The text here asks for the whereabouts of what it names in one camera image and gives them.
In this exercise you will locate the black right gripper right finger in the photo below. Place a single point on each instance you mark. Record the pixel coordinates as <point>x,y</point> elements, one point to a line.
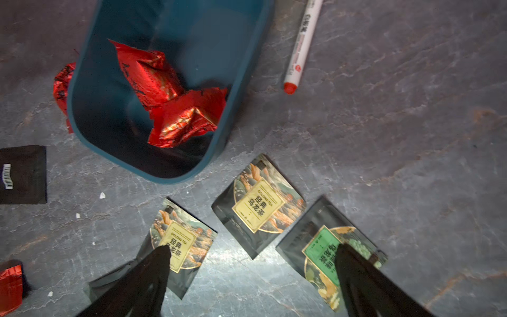
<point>367,291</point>

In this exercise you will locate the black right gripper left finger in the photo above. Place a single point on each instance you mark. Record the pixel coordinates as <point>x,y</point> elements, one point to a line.
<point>140,293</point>

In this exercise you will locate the black green label tea bag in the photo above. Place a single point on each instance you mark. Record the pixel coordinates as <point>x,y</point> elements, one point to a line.
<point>311,245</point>

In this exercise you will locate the black yellow label tea bag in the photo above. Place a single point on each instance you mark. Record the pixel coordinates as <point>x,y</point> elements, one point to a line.
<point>258,205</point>
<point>189,240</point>

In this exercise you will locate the red foil tea bag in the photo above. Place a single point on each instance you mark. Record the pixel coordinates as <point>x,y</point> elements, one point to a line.
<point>153,80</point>
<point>11,286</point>
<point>60,90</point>
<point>190,115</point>

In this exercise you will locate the black barcode tea bag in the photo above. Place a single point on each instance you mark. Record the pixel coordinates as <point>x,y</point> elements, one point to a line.
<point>24,175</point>

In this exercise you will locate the teal plastic storage box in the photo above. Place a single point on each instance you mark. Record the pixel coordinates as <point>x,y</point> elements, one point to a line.
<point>208,43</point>

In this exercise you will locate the red capped white marker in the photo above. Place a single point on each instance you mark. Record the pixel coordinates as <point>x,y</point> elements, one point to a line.
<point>302,46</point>

